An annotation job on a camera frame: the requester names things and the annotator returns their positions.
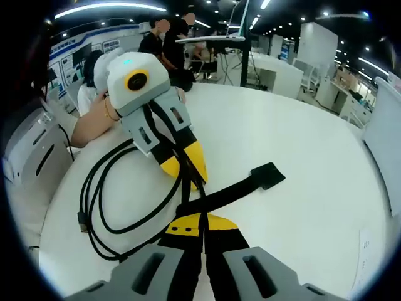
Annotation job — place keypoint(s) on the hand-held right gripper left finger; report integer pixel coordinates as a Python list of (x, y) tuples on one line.
[(150, 272)]

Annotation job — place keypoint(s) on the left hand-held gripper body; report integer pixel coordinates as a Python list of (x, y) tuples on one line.
[(147, 72)]

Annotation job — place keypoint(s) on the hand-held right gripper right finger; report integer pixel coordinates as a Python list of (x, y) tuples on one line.
[(250, 272)]

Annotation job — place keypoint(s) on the white desktop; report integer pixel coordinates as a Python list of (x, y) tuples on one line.
[(282, 131)]

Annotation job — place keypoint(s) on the black bag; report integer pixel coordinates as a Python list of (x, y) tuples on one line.
[(183, 81)]

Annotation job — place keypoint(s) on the black monitor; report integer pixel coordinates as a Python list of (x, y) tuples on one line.
[(82, 54)]

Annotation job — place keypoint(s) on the raised white table top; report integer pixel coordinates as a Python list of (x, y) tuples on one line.
[(210, 39)]

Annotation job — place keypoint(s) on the dark stand pole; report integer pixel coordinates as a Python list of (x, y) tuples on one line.
[(245, 62)]

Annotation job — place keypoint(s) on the white office desk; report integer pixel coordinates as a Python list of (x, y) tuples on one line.
[(282, 78)]

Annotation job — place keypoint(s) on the grey worn device box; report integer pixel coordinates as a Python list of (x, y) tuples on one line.
[(31, 150)]

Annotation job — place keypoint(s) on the wall poster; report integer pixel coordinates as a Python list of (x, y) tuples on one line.
[(64, 75)]

